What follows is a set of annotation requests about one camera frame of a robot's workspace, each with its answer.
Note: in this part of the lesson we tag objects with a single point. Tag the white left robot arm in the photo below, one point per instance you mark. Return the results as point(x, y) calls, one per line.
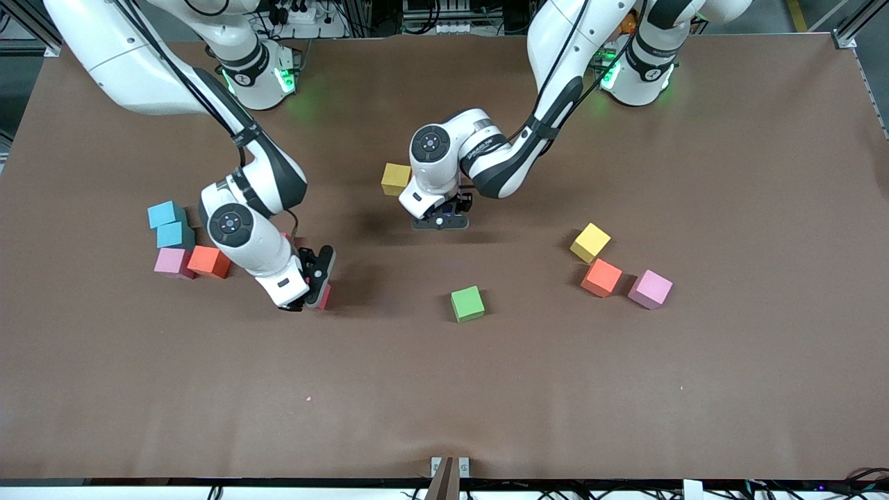
point(562, 42)

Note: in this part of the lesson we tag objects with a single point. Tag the white power strip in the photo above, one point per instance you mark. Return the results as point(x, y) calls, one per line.
point(298, 14)

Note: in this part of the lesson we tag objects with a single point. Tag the aluminium frame rail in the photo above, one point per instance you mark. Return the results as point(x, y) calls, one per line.
point(844, 38)
point(28, 24)

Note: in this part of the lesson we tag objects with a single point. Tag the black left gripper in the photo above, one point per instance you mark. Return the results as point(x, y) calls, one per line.
point(461, 203)

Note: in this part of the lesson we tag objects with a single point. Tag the cyan foam cube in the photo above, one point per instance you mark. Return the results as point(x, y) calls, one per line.
point(175, 236)
point(167, 214)

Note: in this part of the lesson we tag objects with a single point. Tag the brown table cover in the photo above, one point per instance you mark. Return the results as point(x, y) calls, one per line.
point(444, 389)

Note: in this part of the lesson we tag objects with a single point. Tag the white tag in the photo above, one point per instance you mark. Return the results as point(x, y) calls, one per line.
point(692, 491)

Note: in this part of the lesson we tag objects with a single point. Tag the green foam cube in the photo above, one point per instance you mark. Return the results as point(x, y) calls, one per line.
point(467, 303)

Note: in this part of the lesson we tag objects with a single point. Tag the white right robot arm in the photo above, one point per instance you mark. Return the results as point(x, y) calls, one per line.
point(139, 69)

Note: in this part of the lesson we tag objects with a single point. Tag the pink foam cube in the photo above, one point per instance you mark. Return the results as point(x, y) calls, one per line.
point(650, 289)
point(172, 262)

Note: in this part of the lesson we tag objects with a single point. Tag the orange objects pile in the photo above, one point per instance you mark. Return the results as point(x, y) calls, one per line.
point(628, 24)

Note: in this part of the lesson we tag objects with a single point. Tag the yellow foam cube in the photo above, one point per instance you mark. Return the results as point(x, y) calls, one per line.
point(396, 178)
point(590, 242)

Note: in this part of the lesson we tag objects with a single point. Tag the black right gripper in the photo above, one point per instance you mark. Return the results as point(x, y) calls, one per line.
point(296, 306)

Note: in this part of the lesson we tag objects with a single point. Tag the silver metal bracket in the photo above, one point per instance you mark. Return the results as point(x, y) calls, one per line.
point(464, 467)

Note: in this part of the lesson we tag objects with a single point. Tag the orange foam cube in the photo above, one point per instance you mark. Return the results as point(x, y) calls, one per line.
point(207, 262)
point(601, 277)

